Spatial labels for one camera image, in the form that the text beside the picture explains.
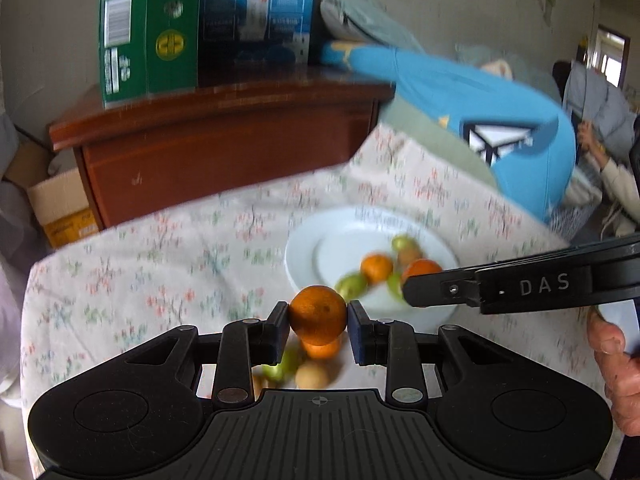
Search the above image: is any grey pillow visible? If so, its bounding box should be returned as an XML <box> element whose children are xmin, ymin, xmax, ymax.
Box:
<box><xmin>319</xmin><ymin>0</ymin><xmax>426</xmax><ymax>53</ymax></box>

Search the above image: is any brown longan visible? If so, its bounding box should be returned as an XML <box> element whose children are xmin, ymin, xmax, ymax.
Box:
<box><xmin>295</xmin><ymin>362</ymin><xmax>330</xmax><ymax>390</ymax></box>

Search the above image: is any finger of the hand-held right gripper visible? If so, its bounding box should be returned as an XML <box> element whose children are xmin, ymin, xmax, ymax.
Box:
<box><xmin>402</xmin><ymin>266</ymin><xmax>481</xmax><ymax>308</ymax></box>

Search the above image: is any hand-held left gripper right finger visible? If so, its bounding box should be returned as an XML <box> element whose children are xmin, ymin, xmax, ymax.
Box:
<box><xmin>348</xmin><ymin>300</ymin><xmax>521</xmax><ymax>406</ymax></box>

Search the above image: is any round green jujube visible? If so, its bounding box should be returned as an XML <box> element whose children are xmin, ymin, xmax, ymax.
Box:
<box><xmin>334</xmin><ymin>272</ymin><xmax>369</xmax><ymax>299</ymax></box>

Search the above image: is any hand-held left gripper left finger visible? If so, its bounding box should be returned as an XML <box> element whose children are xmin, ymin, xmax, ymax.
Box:
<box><xmin>120</xmin><ymin>302</ymin><xmax>290</xmax><ymax>406</ymax></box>

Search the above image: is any blue carton box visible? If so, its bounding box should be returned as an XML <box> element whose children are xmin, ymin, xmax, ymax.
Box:
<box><xmin>197</xmin><ymin>0</ymin><xmax>318</xmax><ymax>88</ymax></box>

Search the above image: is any sage green sheet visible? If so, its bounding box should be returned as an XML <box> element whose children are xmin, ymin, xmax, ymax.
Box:
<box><xmin>380</xmin><ymin>105</ymin><xmax>496</xmax><ymax>191</ymax></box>

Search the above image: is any oval green jujube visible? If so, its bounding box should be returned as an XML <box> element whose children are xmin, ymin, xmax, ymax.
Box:
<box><xmin>390</xmin><ymin>235</ymin><xmax>422</xmax><ymax>267</ymax></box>
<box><xmin>262</xmin><ymin>345</ymin><xmax>303</xmax><ymax>383</ymax></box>

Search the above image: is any person's right hand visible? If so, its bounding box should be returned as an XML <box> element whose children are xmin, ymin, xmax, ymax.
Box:
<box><xmin>586</xmin><ymin>305</ymin><xmax>640</xmax><ymax>438</ymax></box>

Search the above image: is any brown wooden cabinet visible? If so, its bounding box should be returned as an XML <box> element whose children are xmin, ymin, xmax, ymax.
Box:
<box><xmin>48</xmin><ymin>67</ymin><xmax>396</xmax><ymax>231</ymax></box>

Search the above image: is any cardboard box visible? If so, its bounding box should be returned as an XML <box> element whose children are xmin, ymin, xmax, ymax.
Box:
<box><xmin>4</xmin><ymin>140</ymin><xmax>101</xmax><ymax>248</ymax></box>

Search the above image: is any large tangerine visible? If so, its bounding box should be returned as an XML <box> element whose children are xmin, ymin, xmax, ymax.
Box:
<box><xmin>288</xmin><ymin>285</ymin><xmax>348</xmax><ymax>346</ymax></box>

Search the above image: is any white plate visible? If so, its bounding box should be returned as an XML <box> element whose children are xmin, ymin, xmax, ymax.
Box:
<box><xmin>284</xmin><ymin>208</ymin><xmax>461</xmax><ymax>333</ymax></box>

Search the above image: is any grey padded jacket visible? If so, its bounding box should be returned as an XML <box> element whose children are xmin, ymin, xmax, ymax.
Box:
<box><xmin>562</xmin><ymin>60</ymin><xmax>640</xmax><ymax>161</ymax></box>

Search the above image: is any floral tablecloth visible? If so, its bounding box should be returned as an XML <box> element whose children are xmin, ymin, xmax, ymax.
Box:
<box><xmin>20</xmin><ymin>122</ymin><xmax>621</xmax><ymax>480</ymax></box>

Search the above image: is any green carton box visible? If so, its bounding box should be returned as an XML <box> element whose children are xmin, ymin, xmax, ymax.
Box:
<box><xmin>98</xmin><ymin>0</ymin><xmax>203</xmax><ymax>110</ymax></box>

